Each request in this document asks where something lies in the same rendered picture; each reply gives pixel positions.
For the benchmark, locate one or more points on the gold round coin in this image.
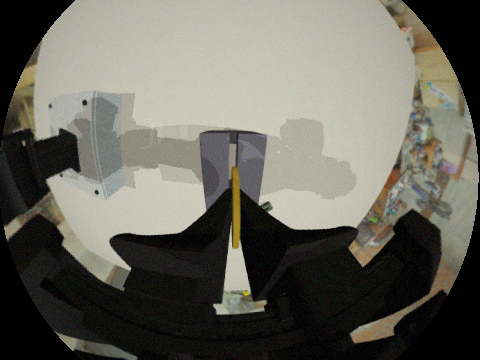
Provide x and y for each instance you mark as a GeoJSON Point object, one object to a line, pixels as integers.
{"type": "Point", "coordinates": [235, 222]}

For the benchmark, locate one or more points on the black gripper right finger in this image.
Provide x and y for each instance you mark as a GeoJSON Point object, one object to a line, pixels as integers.
{"type": "Point", "coordinates": [269, 246]}

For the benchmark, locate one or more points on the dark green flat bar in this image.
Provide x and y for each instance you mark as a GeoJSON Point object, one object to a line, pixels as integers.
{"type": "Point", "coordinates": [265, 205]}

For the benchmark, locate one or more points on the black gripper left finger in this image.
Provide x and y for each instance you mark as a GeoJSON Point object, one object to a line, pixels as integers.
{"type": "Point", "coordinates": [200, 251]}

